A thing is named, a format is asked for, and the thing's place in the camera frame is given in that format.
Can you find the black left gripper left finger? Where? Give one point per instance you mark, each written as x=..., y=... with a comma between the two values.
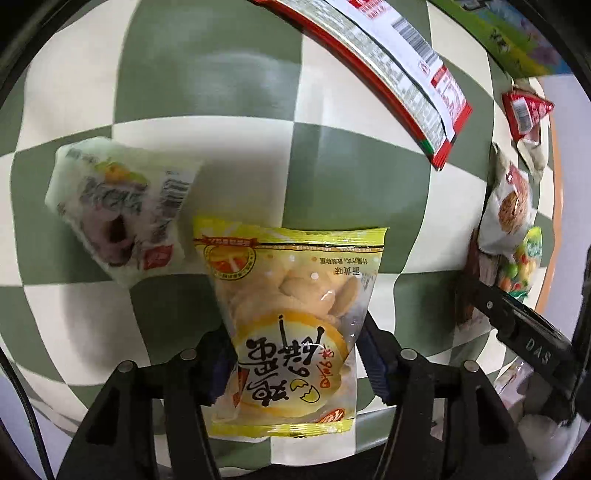
x=115, y=440

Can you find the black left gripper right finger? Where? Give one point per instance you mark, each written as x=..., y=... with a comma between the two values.
x=449, y=422

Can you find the yellow egg biscuit packet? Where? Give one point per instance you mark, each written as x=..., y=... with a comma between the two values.
x=293, y=302

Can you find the green fruit candy packet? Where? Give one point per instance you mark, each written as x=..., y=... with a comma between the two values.
x=516, y=275

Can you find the brown snack packet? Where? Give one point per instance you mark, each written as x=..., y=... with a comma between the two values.
x=479, y=267

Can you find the white oat cookie packet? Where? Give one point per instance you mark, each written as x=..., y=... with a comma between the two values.
x=509, y=212

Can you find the white wafer packet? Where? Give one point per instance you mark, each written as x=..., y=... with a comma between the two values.
x=534, y=157

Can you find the pale green snack packet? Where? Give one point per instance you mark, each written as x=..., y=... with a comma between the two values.
x=123, y=204

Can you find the small red sauce packet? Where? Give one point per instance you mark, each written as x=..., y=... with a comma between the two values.
x=524, y=111

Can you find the blue green cardboard box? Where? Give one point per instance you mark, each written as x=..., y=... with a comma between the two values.
x=513, y=41

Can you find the green white checkered blanket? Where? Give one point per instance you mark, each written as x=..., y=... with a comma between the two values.
x=289, y=137

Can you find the red white long snack packet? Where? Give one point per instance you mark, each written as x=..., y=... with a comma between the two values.
x=390, y=54

